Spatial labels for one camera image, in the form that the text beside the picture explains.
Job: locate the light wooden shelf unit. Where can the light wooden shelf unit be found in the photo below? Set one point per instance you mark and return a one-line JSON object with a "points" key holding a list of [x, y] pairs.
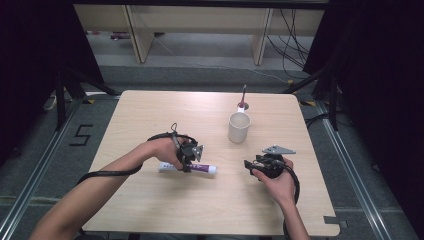
{"points": [[200, 18]]}

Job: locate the pink toothbrush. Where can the pink toothbrush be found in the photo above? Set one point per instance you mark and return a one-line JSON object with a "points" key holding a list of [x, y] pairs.
{"points": [[243, 98]]}

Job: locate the person's right hand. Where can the person's right hand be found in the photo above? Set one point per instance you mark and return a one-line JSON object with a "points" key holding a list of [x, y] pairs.
{"points": [[280, 188]]}

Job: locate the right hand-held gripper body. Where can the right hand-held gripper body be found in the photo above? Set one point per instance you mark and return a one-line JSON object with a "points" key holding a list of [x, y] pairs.
{"points": [[271, 165]]}

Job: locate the black curtain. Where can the black curtain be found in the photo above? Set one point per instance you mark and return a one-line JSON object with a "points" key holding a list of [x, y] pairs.
{"points": [[383, 83], [33, 66]]}

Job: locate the white and purple toothpaste tube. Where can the white and purple toothpaste tube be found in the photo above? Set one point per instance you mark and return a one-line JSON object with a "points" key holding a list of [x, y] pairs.
{"points": [[205, 168]]}

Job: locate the black metal stand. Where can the black metal stand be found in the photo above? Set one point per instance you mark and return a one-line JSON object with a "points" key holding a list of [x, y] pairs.
{"points": [[333, 100], [61, 100]]}

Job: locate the aluminium floor rail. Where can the aluminium floor rail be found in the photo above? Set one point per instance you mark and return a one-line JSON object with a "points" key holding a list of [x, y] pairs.
{"points": [[36, 173], [353, 173]]}

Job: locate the person's left hand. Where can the person's left hand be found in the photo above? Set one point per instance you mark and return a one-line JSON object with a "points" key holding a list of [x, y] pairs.
{"points": [[163, 151]]}

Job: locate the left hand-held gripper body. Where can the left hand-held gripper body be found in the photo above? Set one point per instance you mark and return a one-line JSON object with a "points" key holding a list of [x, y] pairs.
{"points": [[189, 151]]}

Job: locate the white cup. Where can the white cup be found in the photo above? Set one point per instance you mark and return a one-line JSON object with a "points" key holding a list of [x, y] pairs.
{"points": [[238, 131]]}

